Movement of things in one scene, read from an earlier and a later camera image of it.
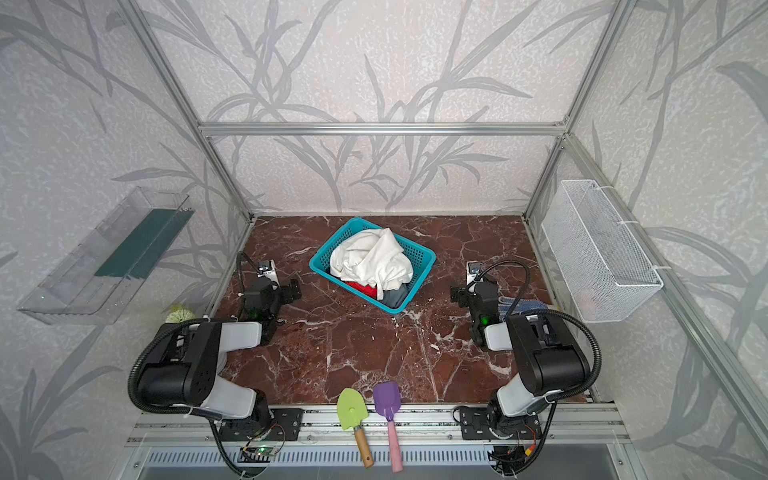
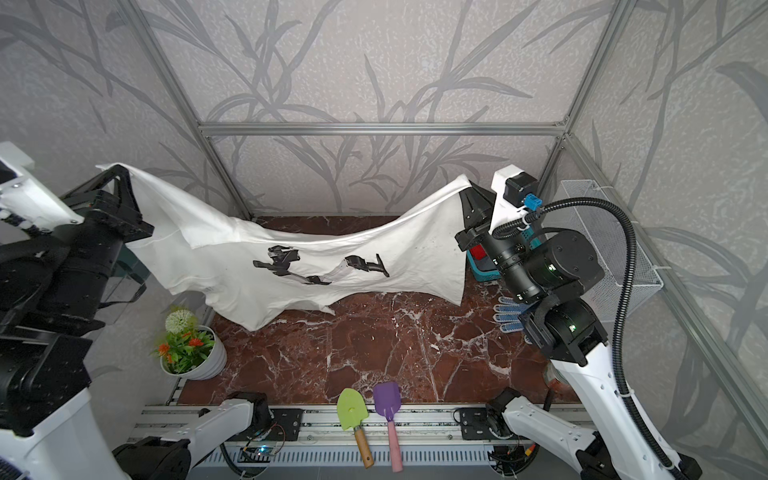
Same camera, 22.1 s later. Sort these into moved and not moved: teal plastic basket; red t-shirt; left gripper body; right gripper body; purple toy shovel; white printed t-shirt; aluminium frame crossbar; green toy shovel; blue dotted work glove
Moved: right gripper body; white printed t-shirt; red t-shirt; left gripper body; teal plastic basket
Not moved: purple toy shovel; blue dotted work glove; aluminium frame crossbar; green toy shovel
